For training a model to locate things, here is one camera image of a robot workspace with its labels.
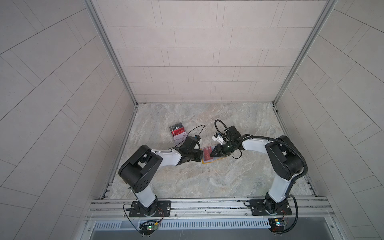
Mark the red VIP card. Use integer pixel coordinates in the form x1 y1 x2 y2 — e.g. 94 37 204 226
202 146 214 164

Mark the black VIP card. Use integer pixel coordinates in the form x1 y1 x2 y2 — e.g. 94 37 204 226
170 123 184 132

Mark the yellow leather card holder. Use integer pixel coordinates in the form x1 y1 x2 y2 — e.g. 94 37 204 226
206 156 226 164

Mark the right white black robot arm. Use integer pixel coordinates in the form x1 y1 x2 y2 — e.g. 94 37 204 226
210 126 308 215

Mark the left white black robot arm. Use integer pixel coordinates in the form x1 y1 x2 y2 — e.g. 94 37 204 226
118 136 204 216

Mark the white pink card in box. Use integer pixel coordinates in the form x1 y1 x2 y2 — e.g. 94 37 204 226
174 132 188 145

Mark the clear acrylic card box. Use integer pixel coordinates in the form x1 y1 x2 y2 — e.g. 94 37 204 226
169 123 188 145

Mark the red card in box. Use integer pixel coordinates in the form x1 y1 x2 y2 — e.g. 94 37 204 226
171 128 185 136

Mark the white vent grille strip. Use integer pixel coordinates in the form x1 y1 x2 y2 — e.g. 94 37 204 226
94 219 271 231

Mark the left green circuit board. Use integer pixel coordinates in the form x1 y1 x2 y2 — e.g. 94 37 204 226
139 220 160 236

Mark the green circuit board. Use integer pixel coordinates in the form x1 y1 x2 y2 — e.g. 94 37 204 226
268 218 287 233
139 220 160 236

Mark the right green circuit board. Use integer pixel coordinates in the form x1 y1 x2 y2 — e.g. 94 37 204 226
268 218 287 233

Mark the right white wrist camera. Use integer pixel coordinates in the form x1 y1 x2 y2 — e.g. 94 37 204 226
212 133 226 145

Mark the left camera thin black cable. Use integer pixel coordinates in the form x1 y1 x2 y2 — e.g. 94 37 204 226
173 124 206 148

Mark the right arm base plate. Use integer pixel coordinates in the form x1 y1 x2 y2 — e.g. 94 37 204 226
244 199 292 216

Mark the black corrugated cable conduit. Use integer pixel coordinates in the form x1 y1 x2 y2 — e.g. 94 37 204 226
214 119 309 235

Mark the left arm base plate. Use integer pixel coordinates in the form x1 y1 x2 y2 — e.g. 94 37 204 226
125 200 172 218

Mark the aluminium mounting rail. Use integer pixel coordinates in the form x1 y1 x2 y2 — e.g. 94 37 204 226
85 196 336 221

